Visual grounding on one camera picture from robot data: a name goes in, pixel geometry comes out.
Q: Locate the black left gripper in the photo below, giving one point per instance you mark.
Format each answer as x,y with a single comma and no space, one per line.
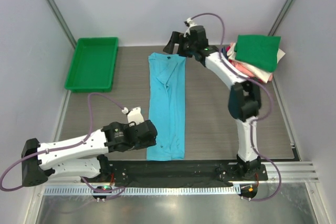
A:
151,141

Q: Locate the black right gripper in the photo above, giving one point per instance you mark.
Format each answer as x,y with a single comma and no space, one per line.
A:
175,39

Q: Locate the light blue t shirt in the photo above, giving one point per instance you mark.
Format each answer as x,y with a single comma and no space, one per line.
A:
167,106

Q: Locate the green plastic tray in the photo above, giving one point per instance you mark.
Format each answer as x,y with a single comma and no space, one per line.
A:
93,65

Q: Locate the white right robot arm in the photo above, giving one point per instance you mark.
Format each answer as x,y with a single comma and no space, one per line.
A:
244,100

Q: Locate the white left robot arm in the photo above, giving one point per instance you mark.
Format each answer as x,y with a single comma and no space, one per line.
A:
83,156

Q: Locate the folded navy t shirt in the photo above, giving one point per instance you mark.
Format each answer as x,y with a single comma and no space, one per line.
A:
224,52

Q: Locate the folded red t shirt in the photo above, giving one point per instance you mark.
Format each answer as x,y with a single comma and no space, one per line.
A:
231,57

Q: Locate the folded pink t shirt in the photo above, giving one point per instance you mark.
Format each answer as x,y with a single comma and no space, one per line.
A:
242,69

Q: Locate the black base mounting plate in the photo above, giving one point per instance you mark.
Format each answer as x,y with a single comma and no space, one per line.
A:
177,174

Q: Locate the folded green t shirt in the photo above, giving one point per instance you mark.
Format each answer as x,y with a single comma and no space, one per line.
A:
258,50

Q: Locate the folded cream t shirt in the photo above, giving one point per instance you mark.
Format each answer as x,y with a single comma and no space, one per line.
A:
268,75

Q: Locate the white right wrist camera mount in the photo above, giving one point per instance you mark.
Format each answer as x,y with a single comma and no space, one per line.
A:
189,23

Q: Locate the slotted grey cable duct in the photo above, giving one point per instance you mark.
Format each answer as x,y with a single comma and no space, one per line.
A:
133,191

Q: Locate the left aluminium corner post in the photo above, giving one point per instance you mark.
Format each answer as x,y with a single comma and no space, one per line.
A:
61,21

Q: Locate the aluminium corner post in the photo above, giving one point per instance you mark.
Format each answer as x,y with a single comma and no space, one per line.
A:
61,21
281,16

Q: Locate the right aluminium corner post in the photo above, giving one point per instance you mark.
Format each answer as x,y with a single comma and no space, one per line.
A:
281,16

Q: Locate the aluminium frame rail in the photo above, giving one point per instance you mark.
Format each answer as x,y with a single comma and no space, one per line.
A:
284,171

